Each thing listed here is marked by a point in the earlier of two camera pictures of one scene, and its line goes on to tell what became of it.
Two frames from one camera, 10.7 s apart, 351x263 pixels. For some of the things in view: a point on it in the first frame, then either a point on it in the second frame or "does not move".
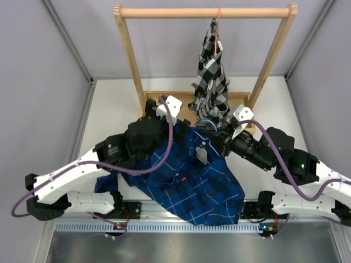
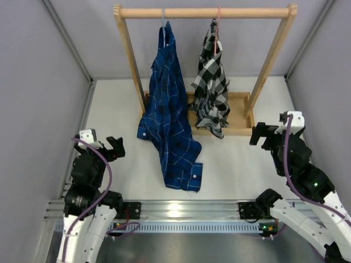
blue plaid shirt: (196, 180) -> (164, 123)
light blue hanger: (208, 120) -> (163, 28)
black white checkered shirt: (210, 103) does not move
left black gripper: (151, 111) -> (118, 150)
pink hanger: (217, 31) does not move
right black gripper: (228, 143) -> (262, 130)
